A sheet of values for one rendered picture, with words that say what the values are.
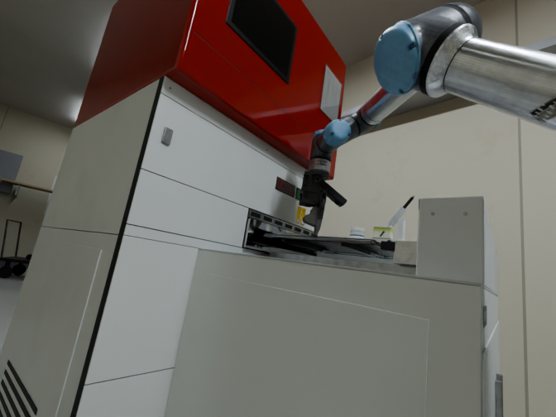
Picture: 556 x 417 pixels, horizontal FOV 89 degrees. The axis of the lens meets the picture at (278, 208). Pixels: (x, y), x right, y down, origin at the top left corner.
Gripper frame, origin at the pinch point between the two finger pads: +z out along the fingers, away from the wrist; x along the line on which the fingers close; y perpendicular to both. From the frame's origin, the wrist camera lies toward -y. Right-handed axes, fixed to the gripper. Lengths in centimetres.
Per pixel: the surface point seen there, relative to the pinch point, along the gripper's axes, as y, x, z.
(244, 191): 25.9, 5.3, -8.3
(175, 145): 43, 25, -13
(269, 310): 13.7, 33.6, 22.4
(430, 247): -11.2, 46.9, 6.6
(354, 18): -34, -135, -230
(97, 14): 242, -184, -230
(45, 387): 62, 18, 49
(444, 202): -12.6, 48.1, -1.3
